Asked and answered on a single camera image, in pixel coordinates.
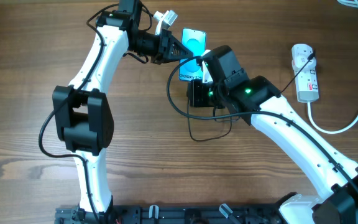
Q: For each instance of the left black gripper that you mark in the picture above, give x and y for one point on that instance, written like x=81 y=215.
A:
x=164 y=54

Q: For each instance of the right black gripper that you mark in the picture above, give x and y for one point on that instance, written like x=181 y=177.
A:
x=196 y=93

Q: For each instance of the Galaxy S25 smartphone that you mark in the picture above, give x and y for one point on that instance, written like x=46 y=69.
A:
x=195 y=41

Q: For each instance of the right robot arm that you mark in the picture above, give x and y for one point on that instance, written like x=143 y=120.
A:
x=261 y=105

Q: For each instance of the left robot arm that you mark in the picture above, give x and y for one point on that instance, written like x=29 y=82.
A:
x=82 y=114

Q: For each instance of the white charger plug adapter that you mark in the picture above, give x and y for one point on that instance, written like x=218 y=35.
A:
x=301 y=61

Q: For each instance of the white power strip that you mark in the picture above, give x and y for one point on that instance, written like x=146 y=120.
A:
x=306 y=82

